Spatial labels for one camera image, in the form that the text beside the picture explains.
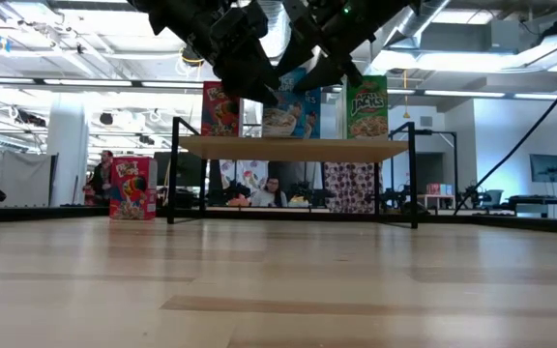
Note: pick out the black white patterned panel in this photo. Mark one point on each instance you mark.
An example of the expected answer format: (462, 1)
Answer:
(351, 186)

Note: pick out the pink and blue small boxes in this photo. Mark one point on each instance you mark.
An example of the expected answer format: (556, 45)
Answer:
(439, 189)

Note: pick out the wooden shelf with black legs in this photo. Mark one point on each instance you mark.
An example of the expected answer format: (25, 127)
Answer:
(293, 147)

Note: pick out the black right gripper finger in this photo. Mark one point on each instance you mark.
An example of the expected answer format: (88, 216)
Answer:
(298, 55)
(329, 75)

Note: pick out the green Apple Jacks cereal box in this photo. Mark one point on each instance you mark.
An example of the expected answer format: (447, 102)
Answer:
(367, 108)

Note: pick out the white panel with coloured dots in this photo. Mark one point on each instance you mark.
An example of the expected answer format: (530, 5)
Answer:
(249, 174)

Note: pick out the black monitor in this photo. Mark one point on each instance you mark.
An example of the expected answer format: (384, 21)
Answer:
(189, 169)

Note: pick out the silver ribbed ventilation duct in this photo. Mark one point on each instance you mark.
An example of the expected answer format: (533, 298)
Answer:
(276, 34)

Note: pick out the long ceiling light bar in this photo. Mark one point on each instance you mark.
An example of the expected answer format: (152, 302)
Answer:
(90, 83)

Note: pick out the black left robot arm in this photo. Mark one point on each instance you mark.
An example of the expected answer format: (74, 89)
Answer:
(162, 12)

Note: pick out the black metal rack frame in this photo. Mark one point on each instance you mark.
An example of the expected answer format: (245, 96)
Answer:
(440, 133)

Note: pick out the black overhead camera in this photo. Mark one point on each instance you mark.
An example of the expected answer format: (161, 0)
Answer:
(194, 58)

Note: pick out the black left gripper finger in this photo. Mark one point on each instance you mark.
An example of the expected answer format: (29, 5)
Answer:
(254, 65)
(247, 92)

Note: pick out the person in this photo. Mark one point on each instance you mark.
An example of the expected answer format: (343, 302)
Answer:
(270, 193)
(102, 179)

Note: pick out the black desk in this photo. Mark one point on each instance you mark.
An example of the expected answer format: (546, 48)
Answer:
(542, 199)

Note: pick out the grey monitor on arm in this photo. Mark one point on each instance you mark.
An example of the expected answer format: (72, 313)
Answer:
(547, 168)

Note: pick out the red Froot Loops cereal box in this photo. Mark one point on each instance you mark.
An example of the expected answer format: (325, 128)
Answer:
(133, 188)
(220, 116)

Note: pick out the grey partition screen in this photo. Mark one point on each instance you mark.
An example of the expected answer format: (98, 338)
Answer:
(17, 179)

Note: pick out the black background robot arm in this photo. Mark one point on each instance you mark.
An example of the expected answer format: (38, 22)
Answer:
(481, 195)
(235, 191)

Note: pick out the white round column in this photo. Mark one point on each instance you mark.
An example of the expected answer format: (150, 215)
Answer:
(68, 150)

